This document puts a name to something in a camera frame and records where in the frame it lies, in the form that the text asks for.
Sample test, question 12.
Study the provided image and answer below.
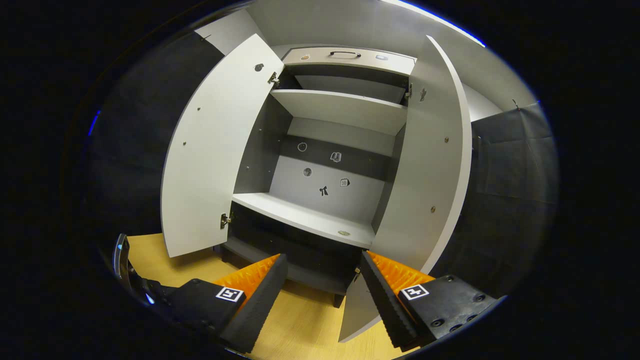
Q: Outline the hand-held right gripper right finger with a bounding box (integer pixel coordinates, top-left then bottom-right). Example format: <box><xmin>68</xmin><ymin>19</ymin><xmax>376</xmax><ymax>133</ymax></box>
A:
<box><xmin>360</xmin><ymin>250</ymin><xmax>501</xmax><ymax>351</ymax></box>

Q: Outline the white and grey cabinet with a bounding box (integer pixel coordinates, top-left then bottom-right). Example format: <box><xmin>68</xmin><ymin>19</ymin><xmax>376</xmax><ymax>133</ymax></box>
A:
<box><xmin>220</xmin><ymin>46</ymin><xmax>418</xmax><ymax>308</ymax></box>

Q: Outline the beige cabinet drawer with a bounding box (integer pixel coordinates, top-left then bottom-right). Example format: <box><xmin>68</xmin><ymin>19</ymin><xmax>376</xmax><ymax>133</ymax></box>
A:
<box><xmin>282</xmin><ymin>46</ymin><xmax>417</xmax><ymax>77</ymax></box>

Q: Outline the white cabinet shelf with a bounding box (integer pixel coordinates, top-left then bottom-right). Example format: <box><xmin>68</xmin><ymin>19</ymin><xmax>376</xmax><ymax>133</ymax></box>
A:
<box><xmin>270</xmin><ymin>89</ymin><xmax>408</xmax><ymax>137</ymax></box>

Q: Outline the white cabinet door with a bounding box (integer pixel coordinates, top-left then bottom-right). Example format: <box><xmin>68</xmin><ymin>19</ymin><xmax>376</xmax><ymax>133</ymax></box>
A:
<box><xmin>338</xmin><ymin>35</ymin><xmax>473</xmax><ymax>343</ymax></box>
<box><xmin>160</xmin><ymin>33</ymin><xmax>285</xmax><ymax>258</ymax></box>

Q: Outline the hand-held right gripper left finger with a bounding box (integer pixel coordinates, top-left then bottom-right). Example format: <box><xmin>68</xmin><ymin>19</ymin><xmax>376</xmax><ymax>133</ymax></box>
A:
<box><xmin>165</xmin><ymin>253</ymin><xmax>289</xmax><ymax>354</ymax></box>

